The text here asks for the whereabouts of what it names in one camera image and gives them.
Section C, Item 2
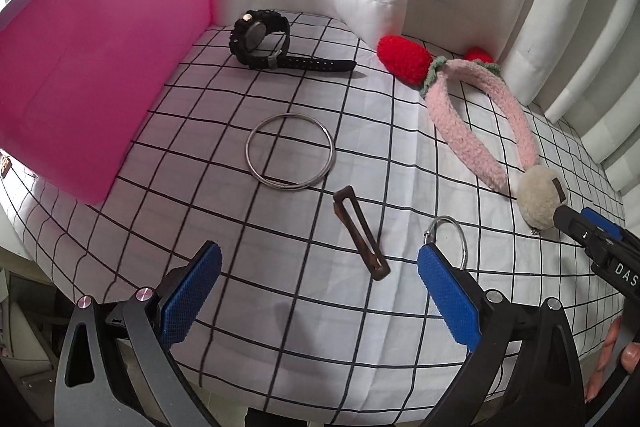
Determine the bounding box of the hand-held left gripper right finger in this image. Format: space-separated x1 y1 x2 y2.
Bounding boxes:
417 244 588 427

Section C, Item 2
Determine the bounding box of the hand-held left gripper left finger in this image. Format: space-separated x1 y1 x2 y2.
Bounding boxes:
54 241 223 427

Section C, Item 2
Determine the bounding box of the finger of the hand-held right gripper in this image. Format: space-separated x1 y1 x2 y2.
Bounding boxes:
553 205 608 254
580 207 632 244

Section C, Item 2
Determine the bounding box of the beige fluffy pompom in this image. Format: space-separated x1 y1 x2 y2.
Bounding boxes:
516 166 566 235

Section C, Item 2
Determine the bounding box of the small silver ring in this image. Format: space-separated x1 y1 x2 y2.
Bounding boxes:
425 216 469 272

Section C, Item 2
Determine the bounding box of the pink fluffy strawberry headband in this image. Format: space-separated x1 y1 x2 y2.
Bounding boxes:
376 35 542 195

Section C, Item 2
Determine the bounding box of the silver bangle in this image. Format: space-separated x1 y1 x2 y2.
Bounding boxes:
245 113 336 192

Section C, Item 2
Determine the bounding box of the pink plastic bin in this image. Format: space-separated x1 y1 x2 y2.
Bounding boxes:
0 0 246 208

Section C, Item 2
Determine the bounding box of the black sport wristwatch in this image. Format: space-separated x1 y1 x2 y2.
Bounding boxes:
229 9 357 74

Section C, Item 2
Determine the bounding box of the person's right hand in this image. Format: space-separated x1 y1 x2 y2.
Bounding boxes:
584 316 640 404

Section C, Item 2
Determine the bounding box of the white black checked cloth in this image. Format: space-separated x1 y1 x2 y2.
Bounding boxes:
0 9 631 408

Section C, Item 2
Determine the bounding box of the brown rectangular hair clip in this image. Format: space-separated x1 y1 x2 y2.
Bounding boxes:
333 188 391 282

